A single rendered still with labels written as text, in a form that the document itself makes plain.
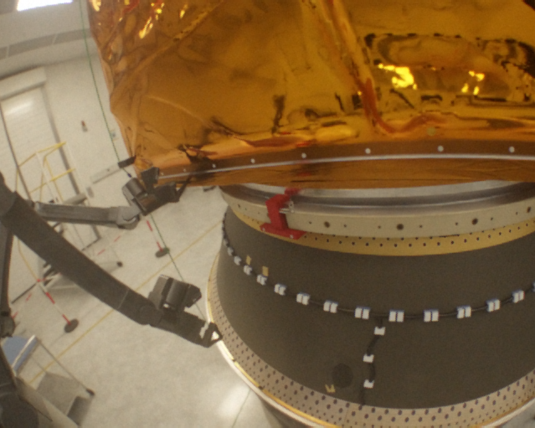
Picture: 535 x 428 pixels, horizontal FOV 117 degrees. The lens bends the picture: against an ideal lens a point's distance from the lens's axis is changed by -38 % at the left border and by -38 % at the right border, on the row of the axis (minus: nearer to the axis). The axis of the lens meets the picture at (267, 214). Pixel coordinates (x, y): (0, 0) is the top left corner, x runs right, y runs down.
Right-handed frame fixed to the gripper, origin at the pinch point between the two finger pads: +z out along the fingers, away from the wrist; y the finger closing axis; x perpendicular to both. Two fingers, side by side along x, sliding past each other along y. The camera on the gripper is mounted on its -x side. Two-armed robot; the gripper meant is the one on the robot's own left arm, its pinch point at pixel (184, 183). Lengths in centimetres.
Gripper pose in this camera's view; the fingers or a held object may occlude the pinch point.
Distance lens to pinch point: 95.2
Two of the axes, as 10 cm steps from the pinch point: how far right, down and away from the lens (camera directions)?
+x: 2.5, 8.8, 4.0
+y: -8.1, -0.3, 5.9
